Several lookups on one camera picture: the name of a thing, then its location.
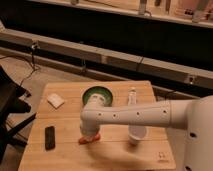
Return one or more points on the red pepper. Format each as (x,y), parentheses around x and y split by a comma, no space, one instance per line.
(85,140)

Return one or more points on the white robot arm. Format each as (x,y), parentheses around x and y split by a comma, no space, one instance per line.
(196,116)

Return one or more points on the green ceramic bowl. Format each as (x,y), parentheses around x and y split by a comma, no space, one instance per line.
(105,92)

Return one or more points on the white tube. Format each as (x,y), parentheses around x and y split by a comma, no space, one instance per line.
(132,96)

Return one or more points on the white sponge block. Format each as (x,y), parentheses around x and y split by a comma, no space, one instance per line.
(55,100)

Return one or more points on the white paper cup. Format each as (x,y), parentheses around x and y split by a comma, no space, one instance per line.
(136,134)

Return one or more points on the black rectangular bar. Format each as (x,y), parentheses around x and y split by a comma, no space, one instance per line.
(49,138)

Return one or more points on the wooden table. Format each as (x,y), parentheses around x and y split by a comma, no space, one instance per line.
(112,152)

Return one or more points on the black chair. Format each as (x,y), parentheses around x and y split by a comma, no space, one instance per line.
(10,102)

